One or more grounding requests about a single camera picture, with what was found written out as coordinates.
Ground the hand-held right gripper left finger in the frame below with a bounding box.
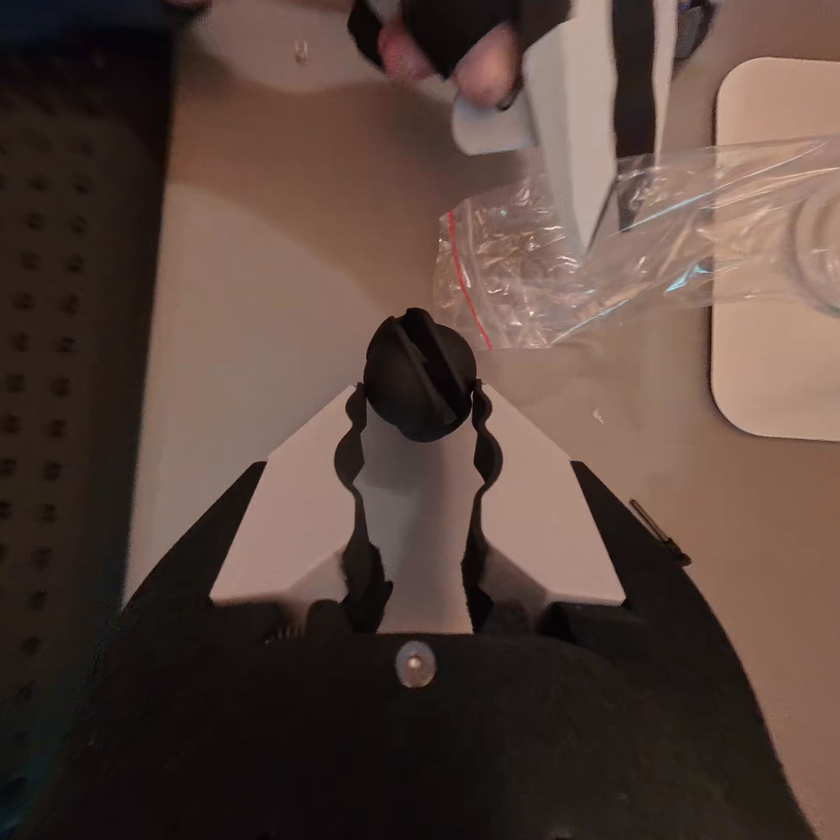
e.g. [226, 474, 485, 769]
[209, 384, 395, 606]

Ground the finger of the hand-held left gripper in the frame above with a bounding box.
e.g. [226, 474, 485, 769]
[637, 0, 681, 160]
[524, 0, 639, 255]

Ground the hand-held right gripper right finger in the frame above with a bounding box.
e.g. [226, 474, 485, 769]
[461, 381, 627, 608]

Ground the clear bag of lego parts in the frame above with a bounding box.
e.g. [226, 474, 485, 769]
[433, 134, 840, 352]

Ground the black lego tyre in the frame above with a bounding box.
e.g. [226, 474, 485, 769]
[363, 307, 478, 442]

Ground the person's left forearm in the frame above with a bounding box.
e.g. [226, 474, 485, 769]
[0, 0, 211, 40]

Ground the person's left hand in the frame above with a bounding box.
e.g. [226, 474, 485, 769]
[377, 18, 525, 110]

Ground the white book stand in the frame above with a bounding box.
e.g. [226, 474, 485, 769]
[710, 58, 840, 442]

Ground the black perforated office chair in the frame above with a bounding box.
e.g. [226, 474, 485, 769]
[0, 33, 175, 788]

